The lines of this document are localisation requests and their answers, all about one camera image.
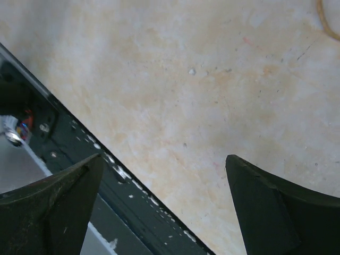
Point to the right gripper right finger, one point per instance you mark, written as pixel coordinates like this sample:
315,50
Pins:
277,216

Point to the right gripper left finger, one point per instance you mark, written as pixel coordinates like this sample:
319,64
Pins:
51,216

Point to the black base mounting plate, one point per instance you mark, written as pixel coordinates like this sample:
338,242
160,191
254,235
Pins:
126,213

